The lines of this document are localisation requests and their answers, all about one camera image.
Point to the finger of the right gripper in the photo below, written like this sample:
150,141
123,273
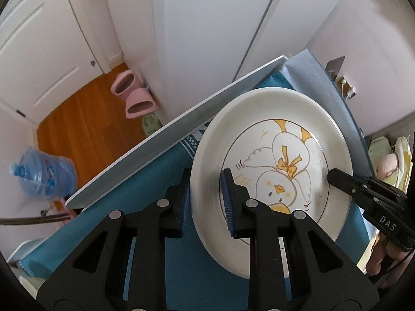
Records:
350,184

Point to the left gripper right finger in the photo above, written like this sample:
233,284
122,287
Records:
294,264

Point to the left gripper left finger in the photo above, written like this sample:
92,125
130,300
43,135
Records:
120,264

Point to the white plate with duck drawing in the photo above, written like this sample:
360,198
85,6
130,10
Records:
279,144

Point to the white table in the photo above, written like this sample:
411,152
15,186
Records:
170,134

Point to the blue tablecloth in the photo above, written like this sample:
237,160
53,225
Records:
194,280

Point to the blue water jug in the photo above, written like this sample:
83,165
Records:
44,176

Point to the green slipper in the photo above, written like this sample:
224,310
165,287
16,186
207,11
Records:
150,124

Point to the pink slipper upper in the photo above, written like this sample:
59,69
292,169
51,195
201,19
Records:
123,84

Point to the white door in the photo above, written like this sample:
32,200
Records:
45,56

